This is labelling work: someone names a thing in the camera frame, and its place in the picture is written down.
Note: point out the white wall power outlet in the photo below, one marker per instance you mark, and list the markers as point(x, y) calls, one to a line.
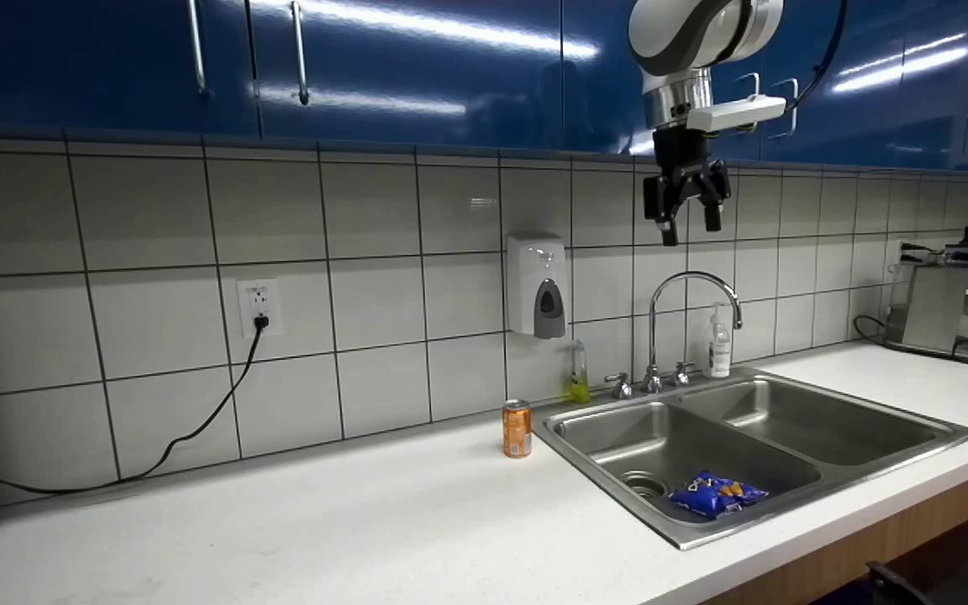
point(259, 299)

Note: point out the green dish soap bottle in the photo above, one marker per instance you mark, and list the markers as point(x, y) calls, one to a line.
point(576, 382)

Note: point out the stainless steel double sink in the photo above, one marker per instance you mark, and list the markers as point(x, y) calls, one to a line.
point(789, 437)

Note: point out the silver espresso machine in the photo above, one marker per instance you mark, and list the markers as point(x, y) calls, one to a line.
point(930, 307)

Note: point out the clear sanitizer pump bottle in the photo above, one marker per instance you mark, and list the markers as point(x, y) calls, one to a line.
point(721, 355)

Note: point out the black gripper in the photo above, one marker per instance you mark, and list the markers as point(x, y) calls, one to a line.
point(682, 168)

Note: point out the white wall soap dispenser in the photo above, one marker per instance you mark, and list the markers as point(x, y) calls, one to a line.
point(535, 286)

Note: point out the chrome gooseneck faucet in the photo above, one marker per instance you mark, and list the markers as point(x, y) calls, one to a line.
point(679, 373)

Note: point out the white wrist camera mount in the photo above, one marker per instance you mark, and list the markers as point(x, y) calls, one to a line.
point(686, 101)

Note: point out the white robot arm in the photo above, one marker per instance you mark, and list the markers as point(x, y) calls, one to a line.
point(678, 49)

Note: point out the blue upper cabinets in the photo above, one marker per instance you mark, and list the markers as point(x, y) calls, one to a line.
point(864, 81)

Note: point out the orange soda can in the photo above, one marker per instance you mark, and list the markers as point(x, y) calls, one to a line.
point(514, 428)

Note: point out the blue Doritos chip bag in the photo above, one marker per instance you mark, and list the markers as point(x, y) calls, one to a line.
point(706, 495)

